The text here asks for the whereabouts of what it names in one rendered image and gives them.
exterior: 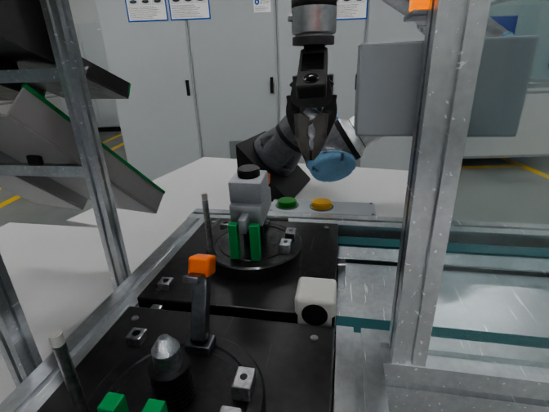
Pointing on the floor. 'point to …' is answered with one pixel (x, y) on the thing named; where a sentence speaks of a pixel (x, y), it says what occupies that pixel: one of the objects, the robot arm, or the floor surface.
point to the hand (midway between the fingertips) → (310, 154)
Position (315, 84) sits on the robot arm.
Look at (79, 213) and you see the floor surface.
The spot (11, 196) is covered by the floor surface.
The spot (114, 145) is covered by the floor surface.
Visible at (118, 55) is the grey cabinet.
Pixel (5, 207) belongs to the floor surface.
